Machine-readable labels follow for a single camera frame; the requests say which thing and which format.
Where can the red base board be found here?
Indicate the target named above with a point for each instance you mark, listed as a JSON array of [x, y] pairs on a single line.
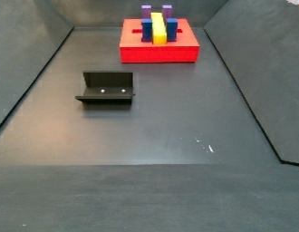
[[181, 51]]

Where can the yellow long bar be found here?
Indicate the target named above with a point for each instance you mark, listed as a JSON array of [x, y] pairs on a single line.
[[159, 31]]

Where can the black angled bracket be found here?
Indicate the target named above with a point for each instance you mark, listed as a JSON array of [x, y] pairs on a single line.
[[107, 86]]

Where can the blue right rear post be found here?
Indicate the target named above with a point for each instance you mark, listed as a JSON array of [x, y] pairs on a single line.
[[147, 30]]

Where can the blue post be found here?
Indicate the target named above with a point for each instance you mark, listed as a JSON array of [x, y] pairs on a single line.
[[171, 29], [147, 30]]

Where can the blue left rear post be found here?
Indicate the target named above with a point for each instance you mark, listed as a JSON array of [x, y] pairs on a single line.
[[171, 29]]

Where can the purple right front post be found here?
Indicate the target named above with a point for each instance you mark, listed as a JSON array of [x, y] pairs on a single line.
[[145, 11]]

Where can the purple post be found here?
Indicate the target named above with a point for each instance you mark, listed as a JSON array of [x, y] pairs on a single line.
[[145, 11], [167, 11]]

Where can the purple left front post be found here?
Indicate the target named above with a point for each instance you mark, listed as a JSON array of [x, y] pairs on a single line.
[[167, 11]]

